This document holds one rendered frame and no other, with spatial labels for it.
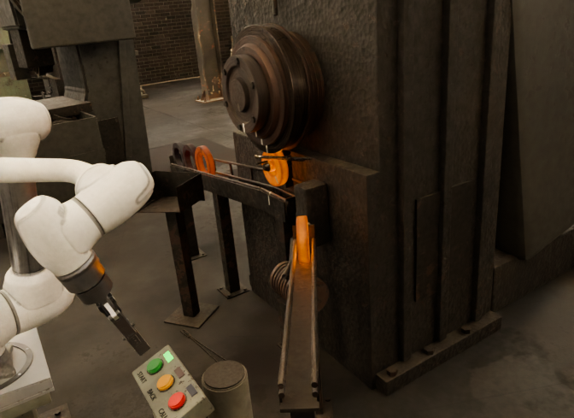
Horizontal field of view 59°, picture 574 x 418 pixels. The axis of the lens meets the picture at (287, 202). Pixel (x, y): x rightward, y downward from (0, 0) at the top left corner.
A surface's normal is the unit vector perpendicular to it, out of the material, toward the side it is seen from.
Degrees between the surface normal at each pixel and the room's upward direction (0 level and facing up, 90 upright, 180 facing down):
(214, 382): 0
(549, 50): 90
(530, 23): 90
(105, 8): 90
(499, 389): 0
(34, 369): 3
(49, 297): 97
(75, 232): 82
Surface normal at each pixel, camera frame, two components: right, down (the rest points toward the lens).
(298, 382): -0.07, -0.96
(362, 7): -0.84, 0.26
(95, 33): 0.65, 0.22
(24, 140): 0.77, 0.41
